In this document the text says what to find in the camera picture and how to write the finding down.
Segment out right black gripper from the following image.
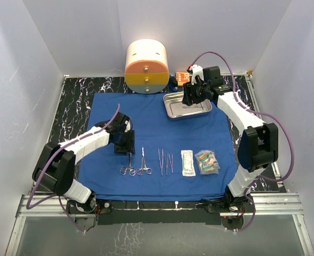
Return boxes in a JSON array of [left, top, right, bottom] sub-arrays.
[[183, 78, 210, 106]]

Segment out steel instrument tray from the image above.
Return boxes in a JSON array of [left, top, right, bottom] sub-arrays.
[[163, 92, 213, 121]]

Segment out remaining ring-handled clamp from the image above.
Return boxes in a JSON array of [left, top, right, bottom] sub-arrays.
[[126, 153, 136, 176]]

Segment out steel forceps ring handles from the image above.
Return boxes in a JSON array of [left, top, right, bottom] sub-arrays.
[[136, 147, 152, 176]]

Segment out long serrated steel forceps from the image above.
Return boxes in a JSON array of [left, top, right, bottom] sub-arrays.
[[158, 148, 164, 176]]

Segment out steel tweezers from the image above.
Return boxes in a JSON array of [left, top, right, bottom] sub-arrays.
[[165, 154, 169, 176], [168, 154, 173, 173]]

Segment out blue surgical cloth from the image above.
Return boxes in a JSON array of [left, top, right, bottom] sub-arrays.
[[78, 93, 237, 201]]

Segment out long white green pouch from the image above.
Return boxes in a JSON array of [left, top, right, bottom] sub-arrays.
[[181, 150, 196, 177]]

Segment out white blue supply packet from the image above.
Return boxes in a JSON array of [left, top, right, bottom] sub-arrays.
[[195, 150, 220, 172]]

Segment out green clear supply packet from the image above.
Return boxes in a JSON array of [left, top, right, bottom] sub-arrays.
[[195, 153, 214, 174]]

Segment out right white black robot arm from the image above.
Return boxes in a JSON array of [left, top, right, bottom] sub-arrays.
[[182, 65, 278, 212]]

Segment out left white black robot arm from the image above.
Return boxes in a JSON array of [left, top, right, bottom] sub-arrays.
[[32, 111, 135, 213]]

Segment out blue black clip tool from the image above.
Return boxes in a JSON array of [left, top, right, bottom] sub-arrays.
[[168, 76, 179, 92]]

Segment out small orange spiral notebook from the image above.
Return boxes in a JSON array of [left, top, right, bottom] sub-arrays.
[[175, 72, 191, 87]]

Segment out round three-drawer storage box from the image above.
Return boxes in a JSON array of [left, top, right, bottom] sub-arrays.
[[124, 39, 170, 94]]

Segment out aluminium frame rail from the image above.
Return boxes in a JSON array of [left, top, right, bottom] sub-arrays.
[[6, 193, 314, 255]]

